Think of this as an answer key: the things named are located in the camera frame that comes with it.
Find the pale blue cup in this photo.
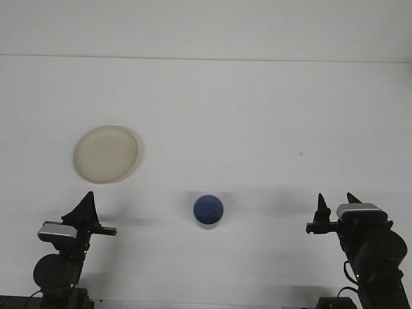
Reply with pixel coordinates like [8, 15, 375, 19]
[192, 194, 225, 231]

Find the pale round plate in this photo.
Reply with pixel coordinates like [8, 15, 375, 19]
[73, 124, 144, 185]

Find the dark brown base board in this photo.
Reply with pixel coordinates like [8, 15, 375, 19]
[0, 294, 42, 309]

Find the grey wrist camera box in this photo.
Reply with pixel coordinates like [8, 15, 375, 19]
[37, 221, 79, 241]
[336, 202, 389, 223]

